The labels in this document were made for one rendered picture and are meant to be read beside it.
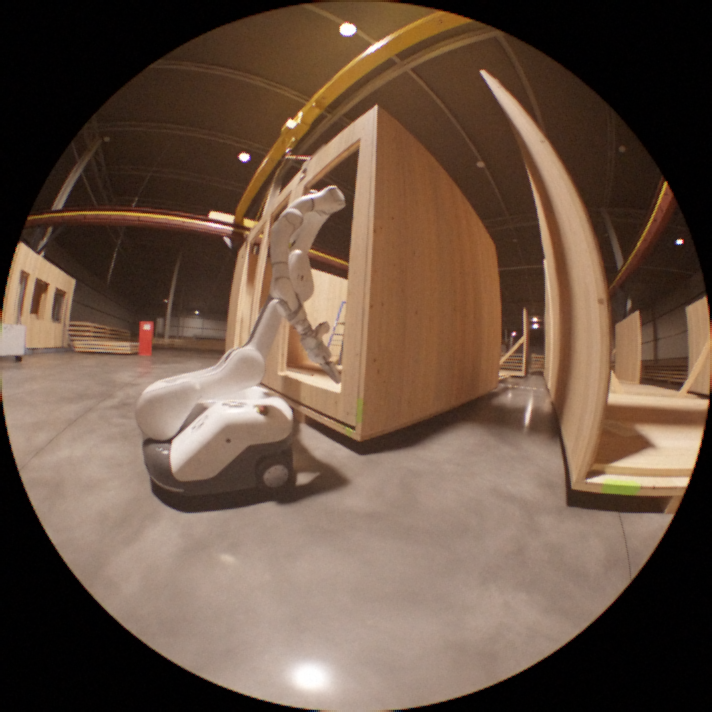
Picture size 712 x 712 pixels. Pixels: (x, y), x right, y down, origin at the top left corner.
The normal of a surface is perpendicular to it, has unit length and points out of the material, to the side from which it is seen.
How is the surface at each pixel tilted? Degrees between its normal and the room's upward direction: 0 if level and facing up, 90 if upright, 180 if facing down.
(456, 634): 0
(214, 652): 0
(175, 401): 90
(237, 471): 88
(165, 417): 90
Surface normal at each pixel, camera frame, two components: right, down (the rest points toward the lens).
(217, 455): 0.66, 0.05
